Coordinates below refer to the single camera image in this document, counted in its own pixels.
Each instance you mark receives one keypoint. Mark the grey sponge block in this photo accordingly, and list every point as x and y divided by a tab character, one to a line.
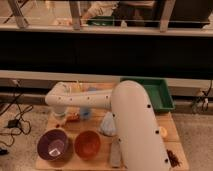
115	154

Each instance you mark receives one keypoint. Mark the wooden board table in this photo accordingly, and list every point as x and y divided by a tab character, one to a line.
72	125

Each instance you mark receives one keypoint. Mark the purple bowl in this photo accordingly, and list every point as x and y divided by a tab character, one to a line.
52	145

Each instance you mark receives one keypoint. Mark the orange bowl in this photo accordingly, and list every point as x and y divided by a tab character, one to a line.
87	144

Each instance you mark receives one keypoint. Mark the light blue cloth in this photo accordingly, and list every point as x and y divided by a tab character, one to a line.
107	126

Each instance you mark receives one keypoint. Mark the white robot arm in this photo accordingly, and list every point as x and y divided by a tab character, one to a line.
141	144

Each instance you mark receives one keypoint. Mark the green box on shelf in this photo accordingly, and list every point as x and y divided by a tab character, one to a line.
101	21

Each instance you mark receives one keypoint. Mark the orange round fruit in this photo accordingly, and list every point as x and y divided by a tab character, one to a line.
163	132

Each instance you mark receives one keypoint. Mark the green plastic tray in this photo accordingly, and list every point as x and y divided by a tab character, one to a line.
158	92

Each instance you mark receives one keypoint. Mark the dark dried pepper bunch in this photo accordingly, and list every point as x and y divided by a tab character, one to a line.
173	159

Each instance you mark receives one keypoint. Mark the blue cup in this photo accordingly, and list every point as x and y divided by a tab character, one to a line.
85	113

